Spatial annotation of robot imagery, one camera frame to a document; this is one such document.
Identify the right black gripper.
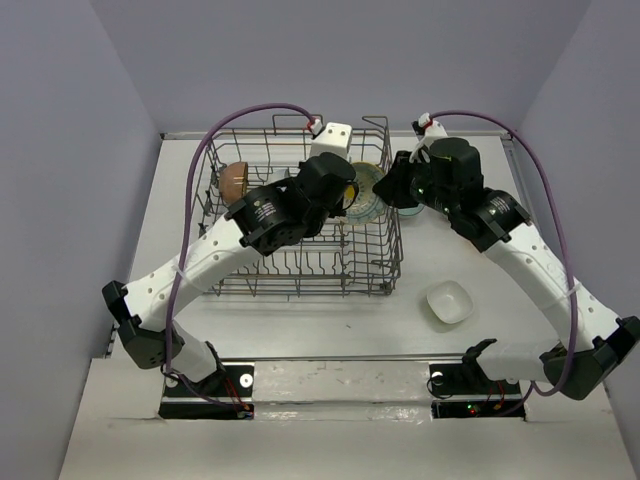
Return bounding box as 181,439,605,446
371,150,457,217

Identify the yellow sun patterned bowl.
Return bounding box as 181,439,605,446
339,162,386,226

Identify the brown wooden bowl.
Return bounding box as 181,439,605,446
219,162,249,205

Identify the white round bowl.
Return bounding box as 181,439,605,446
268,168,290,183

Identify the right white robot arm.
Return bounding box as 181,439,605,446
373,137,639,400

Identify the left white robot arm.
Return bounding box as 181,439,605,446
102,152,356,396

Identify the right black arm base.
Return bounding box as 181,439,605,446
426,339,526,420

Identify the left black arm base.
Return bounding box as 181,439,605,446
158,362,255,421

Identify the light teal bowl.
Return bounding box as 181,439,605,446
398,204,424,218

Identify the white square bowl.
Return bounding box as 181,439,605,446
426,280,474,325

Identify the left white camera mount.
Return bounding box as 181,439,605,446
309,119,353,160

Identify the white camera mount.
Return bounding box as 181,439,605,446
309,119,353,160
409,112,448,163

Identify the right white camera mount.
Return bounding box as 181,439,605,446
409,112,448,163

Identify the grey wire dish rack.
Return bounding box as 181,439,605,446
190,116,403,296

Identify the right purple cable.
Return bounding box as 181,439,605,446
427,109,584,416

